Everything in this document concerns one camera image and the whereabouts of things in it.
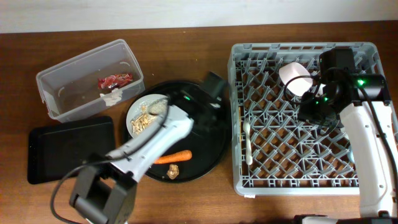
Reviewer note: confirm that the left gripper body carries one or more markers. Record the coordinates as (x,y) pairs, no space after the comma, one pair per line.
(214,107)

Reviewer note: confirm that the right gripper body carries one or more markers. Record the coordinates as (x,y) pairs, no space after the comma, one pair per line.
(314,108)

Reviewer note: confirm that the rice and seed scraps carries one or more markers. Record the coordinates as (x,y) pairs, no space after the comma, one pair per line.
(148,113)

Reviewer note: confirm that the grey plate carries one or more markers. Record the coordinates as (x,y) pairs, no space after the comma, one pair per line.
(134,111)

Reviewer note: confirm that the orange carrot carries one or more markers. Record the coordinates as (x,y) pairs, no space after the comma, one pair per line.
(185,155)

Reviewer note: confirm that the white plastic fork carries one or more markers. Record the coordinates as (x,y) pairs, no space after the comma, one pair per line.
(247,129)

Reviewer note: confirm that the white tissue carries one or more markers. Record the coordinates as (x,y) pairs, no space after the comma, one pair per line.
(112,98)

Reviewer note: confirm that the red snack wrapper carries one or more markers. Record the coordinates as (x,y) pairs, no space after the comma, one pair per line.
(115,81)

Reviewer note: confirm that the wooden chopstick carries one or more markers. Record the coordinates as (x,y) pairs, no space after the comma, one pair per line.
(239,122)

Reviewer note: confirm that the light blue cup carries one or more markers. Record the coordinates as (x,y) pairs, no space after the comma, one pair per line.
(351,156)

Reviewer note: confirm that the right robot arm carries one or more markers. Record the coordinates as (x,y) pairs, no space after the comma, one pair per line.
(362,104)

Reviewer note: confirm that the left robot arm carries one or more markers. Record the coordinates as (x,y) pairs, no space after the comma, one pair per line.
(105,189)

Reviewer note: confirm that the grey dishwasher rack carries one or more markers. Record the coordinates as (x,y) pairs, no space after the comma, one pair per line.
(290,157)

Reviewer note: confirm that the round black tray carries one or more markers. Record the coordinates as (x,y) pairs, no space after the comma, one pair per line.
(208,144)

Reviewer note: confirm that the brown ginger piece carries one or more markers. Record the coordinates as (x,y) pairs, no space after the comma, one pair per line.
(173,171)

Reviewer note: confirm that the clear plastic bin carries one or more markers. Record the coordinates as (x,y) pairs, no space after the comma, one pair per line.
(70,89)

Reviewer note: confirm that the black rectangular tray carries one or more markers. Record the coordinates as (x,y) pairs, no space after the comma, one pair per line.
(55,150)

